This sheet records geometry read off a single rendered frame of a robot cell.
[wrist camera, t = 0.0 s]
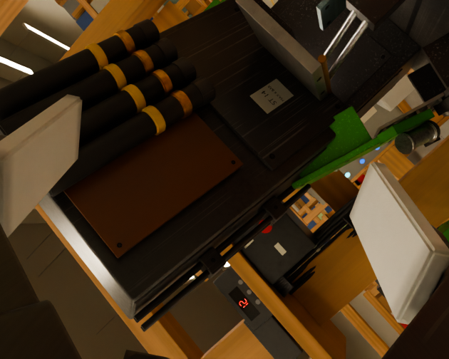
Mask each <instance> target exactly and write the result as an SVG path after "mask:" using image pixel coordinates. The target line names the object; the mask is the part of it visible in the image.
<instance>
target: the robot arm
mask: <svg viewBox="0 0 449 359"><path fill-rule="evenodd" d="M81 110H82V100H81V99H80V97H78V96H74V95H66V96H64V97H63V98H62V99H60V100H59V101H57V102H56V103H54V104H53V105H52V106H50V107H49V108H47V109H45V110H44V111H43V112H42V113H40V114H38V115H37V116H36V117H34V118H33V119H31V120H30V121H28V122H27V123H25V124H24V125H22V126H21V127H20V128H18V129H17V130H15V131H13V132H12V133H11V134H10V135H8V136H7V135H0V359H82V358H81V356H80V355H79V353H78V351H77V349H76V347H75V345H74V344H73V341H72V340H71V337H70V336H69V334H68V332H67V330H66V328H65V326H64V324H63V322H62V321H61V319H60V317H59V315H58V313H57V311H56V309H55V308H54V306H53V304H52V303H51V302H50V301H48V300H45V301H41V302H40V301H39V299H38V297H37V295H36V293H35V291H34V289H33V287H32V285H31V283H30V281H29V279H28V277H27V275H26V273H25V271H24V269H23V267H22V265H21V263H20V261H19V259H18V257H17V255H16V253H15V251H14V249H13V247H12V245H11V243H10V242H9V240H8V237H9V236H10V234H11V233H12V232H13V231H14V230H15V229H16V228H17V226H18V225H20V223H21V222H22V221H23V220H24V219H25V218H26V217H27V215H28V214H29V213H30V212H31V211H32V210H33V208H34V207H35V206H36V205H37V204H38V203H39V202H40V201H41V200H42V199H43V198H44V196H45V195H46V194H47V193H48V192H49V191H50V189H51V188H52V187H53V186H54V185H55V183H57V181H59V180H60V178H61V177H62V176H63V175H64V174H65V173H66V171H67V170H68V169H69V168H70V167H71V166H72V164H73V163H74V162H75V161H76V160H77V159H78V148H79V138H80V128H81ZM349 216H350V218H351V221H352V223H353V225H354V228H355V230H356V232H357V234H358V237H359V239H360V241H361V243H362V245H363V248H364V250H365V252H366V255H367V257H368V260H369V261H370V263H371V266H372V268H373V270H374V273H375V275H376V277H377V279H378V282H379V283H380V286H381V288H382V290H383V293H384V295H385V297H386V300H387V302H388V305H389V306H390V308H391V311H392V313H393V315H394V318H395V319H396V321H397V323H404V324H408V326H407V327H406V329H405V330H404V331H403V332H402V334H400V336H399V337H398V338H397V340H396V341H395V342H394V344H393V345H392V346H391V347H390V348H389V349H388V351H387V352H386V354H385V355H384V356H383V357H382V358H381V359H449V242H448V240H447V239H446V238H445V236H444V235H443V233H442V232H440V231H439V230H438V229H436V228H435V227H434V226H433V225H431V224H430V223H429V222H428V220H427V219H426V218H425V217H424V216H423V214H422V213H421V211H420V210H419V208H417V206H416V205H415V203H414V202H413V200H412V199H411V198H410V197H409V196H408V194H407V193H406V191H405V190H404V188H402V186H401V185H400V183H399V182H398V180H397V179H396V178H395V177H394V176H393V174H392V173H391V171H390V170H389V169H388V168H387V166H386V165H385V164H383V163H379V162H373V163H370V165H369V167H368V170H367V173H366V176H365V177H364V180H363V183H362V185H361V188H360V190H359V192H358V195H357V198H356V201H355V202H354V205H353V208H352V210H351V213H350V215H349Z"/></svg>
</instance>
